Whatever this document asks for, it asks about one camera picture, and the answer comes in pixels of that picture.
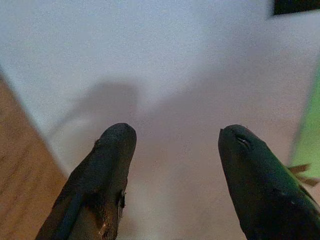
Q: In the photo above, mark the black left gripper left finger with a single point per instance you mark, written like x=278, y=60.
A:
x=100, y=180

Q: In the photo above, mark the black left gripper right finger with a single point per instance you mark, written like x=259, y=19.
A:
x=262, y=190

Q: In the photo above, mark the black hanging bag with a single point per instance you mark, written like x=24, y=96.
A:
x=297, y=6

